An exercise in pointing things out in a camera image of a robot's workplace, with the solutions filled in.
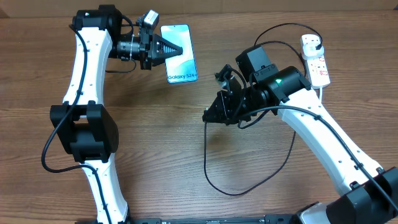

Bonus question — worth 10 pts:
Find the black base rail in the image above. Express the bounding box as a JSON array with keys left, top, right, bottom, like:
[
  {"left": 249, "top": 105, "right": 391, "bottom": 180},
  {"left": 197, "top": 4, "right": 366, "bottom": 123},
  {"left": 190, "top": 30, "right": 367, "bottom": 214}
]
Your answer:
[{"left": 131, "top": 214, "right": 300, "bottom": 224}]

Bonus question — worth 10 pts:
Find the blue Galaxy smartphone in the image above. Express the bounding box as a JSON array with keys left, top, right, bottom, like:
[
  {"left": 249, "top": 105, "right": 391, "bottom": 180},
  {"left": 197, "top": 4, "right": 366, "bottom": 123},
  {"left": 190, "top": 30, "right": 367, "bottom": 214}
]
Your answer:
[{"left": 160, "top": 24, "right": 198, "bottom": 84}]

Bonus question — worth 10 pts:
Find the white charger plug adapter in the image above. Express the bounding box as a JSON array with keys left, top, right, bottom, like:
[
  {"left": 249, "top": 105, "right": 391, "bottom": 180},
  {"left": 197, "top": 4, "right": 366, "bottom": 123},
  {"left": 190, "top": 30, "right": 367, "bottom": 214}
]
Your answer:
[{"left": 302, "top": 43, "right": 325, "bottom": 60}]

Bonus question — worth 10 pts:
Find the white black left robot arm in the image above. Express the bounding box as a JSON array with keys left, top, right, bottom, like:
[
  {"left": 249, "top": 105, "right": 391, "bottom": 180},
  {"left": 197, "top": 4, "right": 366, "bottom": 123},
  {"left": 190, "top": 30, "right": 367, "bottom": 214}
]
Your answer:
[{"left": 41, "top": 5, "right": 183, "bottom": 223}]

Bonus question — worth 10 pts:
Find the white power strip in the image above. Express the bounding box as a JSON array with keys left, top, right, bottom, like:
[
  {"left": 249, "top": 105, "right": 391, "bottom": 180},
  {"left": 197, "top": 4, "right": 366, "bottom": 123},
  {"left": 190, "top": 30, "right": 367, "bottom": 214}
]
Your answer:
[{"left": 300, "top": 34, "right": 330, "bottom": 89}]

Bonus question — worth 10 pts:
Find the black USB charging cable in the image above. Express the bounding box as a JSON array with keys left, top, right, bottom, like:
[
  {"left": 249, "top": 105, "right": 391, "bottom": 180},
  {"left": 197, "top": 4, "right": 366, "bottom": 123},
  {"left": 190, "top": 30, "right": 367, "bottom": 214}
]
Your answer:
[{"left": 203, "top": 22, "right": 323, "bottom": 197}]

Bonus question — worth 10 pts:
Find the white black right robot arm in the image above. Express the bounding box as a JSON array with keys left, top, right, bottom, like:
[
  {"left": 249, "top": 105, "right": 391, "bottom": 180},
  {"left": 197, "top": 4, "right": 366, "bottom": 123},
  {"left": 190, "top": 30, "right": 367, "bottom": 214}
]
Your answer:
[{"left": 202, "top": 45, "right": 397, "bottom": 223}]

